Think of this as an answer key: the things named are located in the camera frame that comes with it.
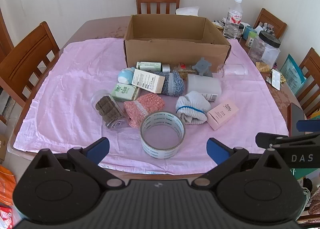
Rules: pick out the black-lid plastic jar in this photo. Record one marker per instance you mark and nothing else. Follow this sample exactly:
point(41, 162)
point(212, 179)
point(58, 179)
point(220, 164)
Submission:
point(267, 51)

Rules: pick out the white blue-striped sock roll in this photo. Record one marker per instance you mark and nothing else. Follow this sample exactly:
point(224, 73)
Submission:
point(192, 105)

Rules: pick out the pink knitted cloth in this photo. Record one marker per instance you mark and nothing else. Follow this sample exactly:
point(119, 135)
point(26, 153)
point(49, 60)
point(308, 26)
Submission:
point(145, 106)

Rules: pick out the small dark jar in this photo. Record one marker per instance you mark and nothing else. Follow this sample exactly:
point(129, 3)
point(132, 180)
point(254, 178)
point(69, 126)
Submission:
point(241, 30)

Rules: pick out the clear glass cup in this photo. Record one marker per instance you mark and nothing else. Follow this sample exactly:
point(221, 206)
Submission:
point(235, 70)

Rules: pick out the grey toy figure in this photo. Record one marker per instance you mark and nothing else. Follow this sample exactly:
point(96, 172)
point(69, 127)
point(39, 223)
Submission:
point(202, 66)

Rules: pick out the white paper sheets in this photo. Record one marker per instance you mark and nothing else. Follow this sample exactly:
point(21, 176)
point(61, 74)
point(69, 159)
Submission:
point(218, 24)

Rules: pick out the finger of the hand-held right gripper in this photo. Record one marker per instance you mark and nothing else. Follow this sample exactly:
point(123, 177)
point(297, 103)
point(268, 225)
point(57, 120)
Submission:
point(308, 125)
point(280, 140)

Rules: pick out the teal box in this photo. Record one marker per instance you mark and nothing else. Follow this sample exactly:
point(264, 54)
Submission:
point(248, 30)

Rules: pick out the clear tape roll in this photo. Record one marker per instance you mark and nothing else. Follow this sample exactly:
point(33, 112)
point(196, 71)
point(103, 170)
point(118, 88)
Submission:
point(160, 152)

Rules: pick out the pink carton box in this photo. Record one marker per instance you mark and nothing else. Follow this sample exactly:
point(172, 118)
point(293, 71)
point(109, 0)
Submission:
point(221, 115)

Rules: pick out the clear pen holder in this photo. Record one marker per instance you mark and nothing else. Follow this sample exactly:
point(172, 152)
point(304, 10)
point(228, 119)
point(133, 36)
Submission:
point(268, 29)

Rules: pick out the brown cardboard box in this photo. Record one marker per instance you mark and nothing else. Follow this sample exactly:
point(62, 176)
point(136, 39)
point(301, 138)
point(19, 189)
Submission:
point(175, 51)

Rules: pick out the gold snack packet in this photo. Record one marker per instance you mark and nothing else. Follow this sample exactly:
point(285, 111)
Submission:
point(262, 67)

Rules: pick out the clear water bottle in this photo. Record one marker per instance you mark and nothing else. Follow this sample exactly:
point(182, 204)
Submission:
point(232, 24)

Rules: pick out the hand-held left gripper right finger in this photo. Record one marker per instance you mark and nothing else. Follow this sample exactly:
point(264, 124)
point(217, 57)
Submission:
point(217, 150)

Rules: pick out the orange bag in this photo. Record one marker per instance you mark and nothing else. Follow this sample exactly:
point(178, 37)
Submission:
point(6, 184)

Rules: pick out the white carton box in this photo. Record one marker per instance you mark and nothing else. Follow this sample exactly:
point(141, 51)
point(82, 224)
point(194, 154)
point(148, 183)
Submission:
point(147, 80)

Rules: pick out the green tissue packet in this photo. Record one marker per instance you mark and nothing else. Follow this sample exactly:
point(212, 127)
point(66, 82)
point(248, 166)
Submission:
point(123, 92)

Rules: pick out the dark flat device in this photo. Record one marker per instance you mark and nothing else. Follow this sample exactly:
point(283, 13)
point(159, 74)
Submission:
point(296, 116)

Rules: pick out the tissue box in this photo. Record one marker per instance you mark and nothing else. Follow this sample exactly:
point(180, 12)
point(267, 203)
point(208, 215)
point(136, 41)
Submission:
point(187, 11)

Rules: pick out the green and white box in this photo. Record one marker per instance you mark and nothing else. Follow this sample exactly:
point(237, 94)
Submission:
point(148, 65)

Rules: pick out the translucent white container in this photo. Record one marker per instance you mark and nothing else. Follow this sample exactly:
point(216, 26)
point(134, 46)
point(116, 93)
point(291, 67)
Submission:
point(203, 85)

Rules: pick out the red packet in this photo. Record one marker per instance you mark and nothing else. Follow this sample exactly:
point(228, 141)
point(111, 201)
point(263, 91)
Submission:
point(5, 216)

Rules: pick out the clear jar of brown pads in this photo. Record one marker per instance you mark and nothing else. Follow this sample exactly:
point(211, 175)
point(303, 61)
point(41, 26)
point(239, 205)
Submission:
point(107, 109)

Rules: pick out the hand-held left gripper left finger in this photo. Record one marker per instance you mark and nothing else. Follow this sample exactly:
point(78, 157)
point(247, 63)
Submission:
point(98, 149)

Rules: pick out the blue grey knitted sock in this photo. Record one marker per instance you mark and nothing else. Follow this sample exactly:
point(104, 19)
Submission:
point(173, 82)

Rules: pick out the pill blister pack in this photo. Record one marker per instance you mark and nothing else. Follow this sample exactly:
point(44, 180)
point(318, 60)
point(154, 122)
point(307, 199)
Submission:
point(276, 79)

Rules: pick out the teal packet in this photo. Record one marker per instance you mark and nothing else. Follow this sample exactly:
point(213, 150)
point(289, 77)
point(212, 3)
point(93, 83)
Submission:
point(291, 74)

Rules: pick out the blue and white toy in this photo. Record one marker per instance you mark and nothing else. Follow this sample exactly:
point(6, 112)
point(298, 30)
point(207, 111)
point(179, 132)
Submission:
point(125, 76)

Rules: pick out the green-lid bottle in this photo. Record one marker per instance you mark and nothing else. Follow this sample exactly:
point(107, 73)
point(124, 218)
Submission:
point(251, 40)

